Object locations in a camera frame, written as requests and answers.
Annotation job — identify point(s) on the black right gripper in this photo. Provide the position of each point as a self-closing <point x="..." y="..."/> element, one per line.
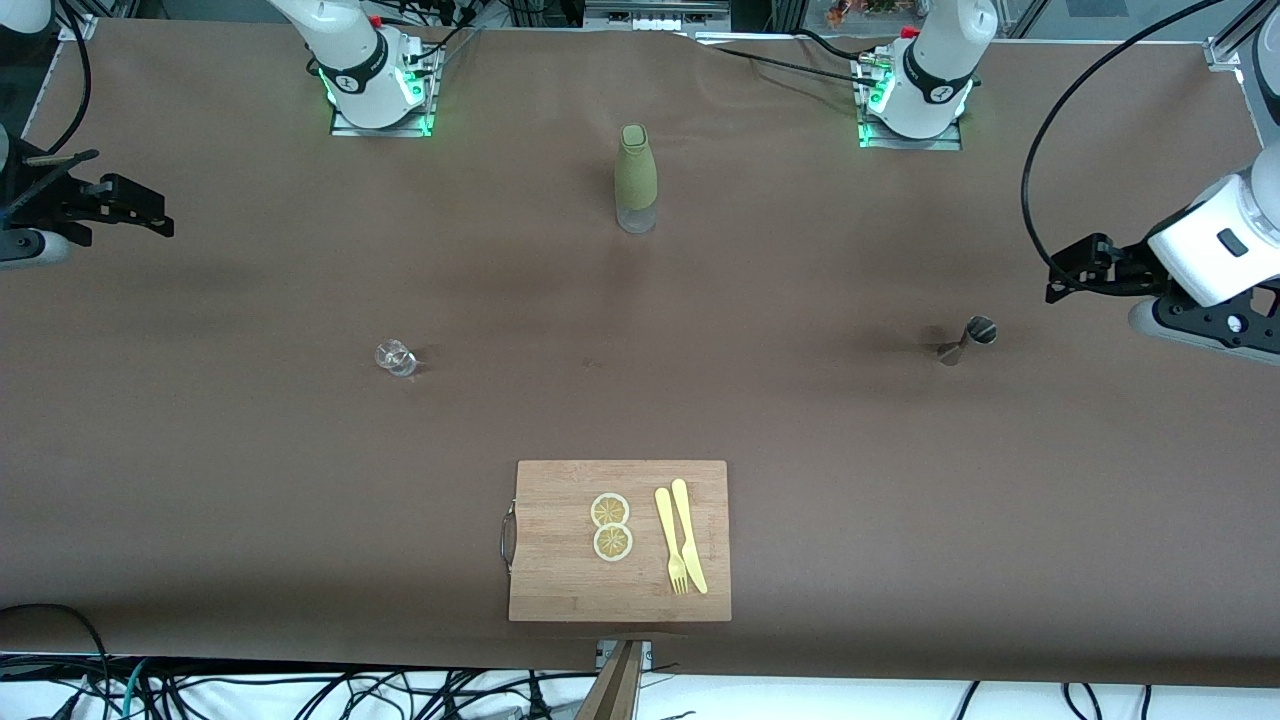
<point x="50" y="205"/>

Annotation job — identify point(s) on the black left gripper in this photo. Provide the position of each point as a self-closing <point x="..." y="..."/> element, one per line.
<point x="1128" y="266"/>

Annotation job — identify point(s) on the steel double jigger measuring cup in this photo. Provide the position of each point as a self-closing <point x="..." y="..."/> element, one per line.
<point x="980" y="330"/>

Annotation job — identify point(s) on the small clear glass cup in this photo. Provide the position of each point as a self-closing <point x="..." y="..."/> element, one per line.
<point x="395" y="357"/>

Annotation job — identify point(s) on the orange red packet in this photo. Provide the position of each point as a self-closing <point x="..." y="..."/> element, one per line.
<point x="855" y="10"/>

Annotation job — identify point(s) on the brown table cover sheet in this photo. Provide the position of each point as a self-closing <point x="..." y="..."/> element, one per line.
<point x="700" y="400"/>

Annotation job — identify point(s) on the yellow plastic knife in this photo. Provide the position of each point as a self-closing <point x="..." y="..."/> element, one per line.
<point x="688" y="540"/>

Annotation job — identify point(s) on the green sleeved clear bottle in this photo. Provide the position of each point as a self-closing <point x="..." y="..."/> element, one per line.
<point x="636" y="170"/>

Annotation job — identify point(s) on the yellow plastic fork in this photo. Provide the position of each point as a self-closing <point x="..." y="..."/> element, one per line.
<point x="667" y="530"/>

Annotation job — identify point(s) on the grey power strip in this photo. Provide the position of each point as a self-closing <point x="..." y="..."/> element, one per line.
<point x="650" y="15"/>

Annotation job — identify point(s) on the yellow lemon slice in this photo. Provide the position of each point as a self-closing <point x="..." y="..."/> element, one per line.
<point x="613" y="543"/>
<point x="610" y="510"/>

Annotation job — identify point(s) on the wooden cutting board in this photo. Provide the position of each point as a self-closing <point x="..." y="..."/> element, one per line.
<point x="560" y="580"/>

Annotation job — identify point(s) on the aluminium frame corner bracket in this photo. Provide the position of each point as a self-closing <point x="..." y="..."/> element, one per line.
<point x="80" y="28"/>
<point x="1225" y="50"/>

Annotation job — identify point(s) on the aluminium camera stand post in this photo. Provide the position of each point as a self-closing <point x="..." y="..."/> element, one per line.
<point x="615" y="690"/>

